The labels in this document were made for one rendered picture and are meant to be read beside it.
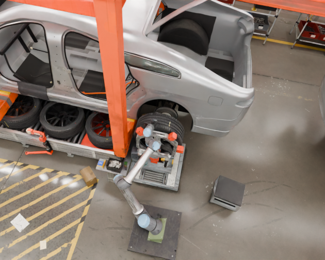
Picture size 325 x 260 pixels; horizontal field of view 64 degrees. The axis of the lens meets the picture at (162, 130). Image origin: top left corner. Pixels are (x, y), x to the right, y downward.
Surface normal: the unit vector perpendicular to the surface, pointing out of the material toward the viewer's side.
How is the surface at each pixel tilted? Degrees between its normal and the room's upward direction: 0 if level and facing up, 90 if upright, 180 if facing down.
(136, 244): 0
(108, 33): 90
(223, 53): 0
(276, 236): 0
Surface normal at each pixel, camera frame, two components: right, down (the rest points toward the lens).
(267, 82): 0.08, -0.56
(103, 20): -0.19, 0.80
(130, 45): 0.03, -0.01
